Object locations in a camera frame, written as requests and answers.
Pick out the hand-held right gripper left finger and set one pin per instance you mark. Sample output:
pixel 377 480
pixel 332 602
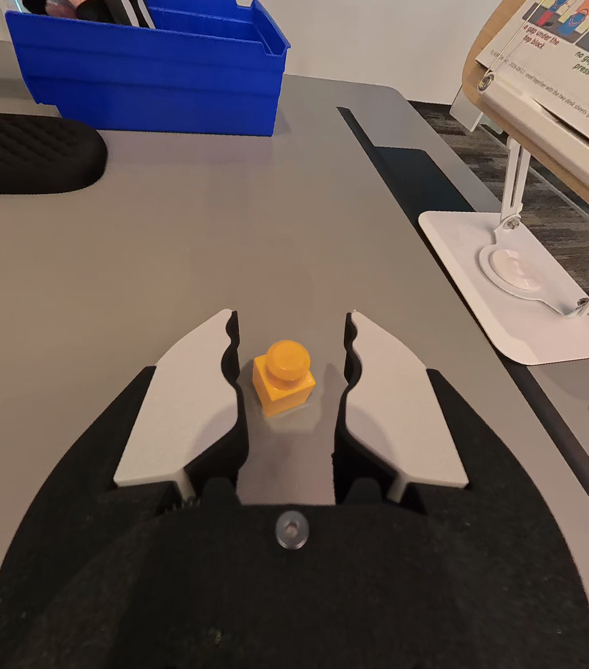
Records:
pixel 179 413

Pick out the black mesh cushion pad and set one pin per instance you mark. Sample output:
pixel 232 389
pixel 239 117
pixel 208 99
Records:
pixel 22 151

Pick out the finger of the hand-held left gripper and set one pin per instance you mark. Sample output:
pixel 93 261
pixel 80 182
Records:
pixel 137 15

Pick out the orange toy block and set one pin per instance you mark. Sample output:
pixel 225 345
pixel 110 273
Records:
pixel 281 389

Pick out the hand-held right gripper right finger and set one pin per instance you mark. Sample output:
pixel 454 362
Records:
pixel 404 418

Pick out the blue plastic bin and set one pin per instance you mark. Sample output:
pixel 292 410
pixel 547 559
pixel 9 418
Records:
pixel 158 89

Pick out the black rubber mat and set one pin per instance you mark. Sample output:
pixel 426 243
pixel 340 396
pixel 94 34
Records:
pixel 419 177

